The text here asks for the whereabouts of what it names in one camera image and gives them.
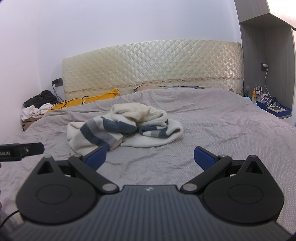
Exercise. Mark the black clothes pile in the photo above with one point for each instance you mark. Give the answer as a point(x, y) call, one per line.
point(37, 101)

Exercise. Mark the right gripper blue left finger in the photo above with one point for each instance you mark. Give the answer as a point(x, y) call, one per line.
point(86, 167)

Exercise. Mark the white clothes pile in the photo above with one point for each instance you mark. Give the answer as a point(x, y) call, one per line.
point(32, 111)

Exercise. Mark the grey wardrobe shelf unit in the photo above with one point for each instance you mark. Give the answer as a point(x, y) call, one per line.
point(268, 37)

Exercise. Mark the black wall socket left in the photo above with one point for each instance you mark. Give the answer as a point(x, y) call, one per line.
point(57, 82)

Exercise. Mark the blue tray with items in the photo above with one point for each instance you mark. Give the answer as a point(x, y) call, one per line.
point(279, 111)

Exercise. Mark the yellow cloth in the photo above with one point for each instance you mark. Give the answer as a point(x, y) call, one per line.
point(84, 100)

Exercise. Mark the wall charger with white cable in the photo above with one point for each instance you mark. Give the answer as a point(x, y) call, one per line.
point(267, 68)

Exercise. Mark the cream quilted headboard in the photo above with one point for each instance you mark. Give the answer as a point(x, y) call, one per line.
point(205, 63)

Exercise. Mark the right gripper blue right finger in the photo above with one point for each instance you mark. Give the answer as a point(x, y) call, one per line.
point(213, 166)

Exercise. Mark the cardboard box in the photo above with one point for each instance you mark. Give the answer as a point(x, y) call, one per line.
point(26, 123)

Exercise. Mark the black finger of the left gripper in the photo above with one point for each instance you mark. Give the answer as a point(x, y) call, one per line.
point(16, 152)

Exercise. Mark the orange bottle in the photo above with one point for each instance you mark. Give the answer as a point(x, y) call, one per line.
point(254, 96)

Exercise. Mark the white blue striped sweater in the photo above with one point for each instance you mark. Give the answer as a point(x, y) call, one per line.
point(128, 124)

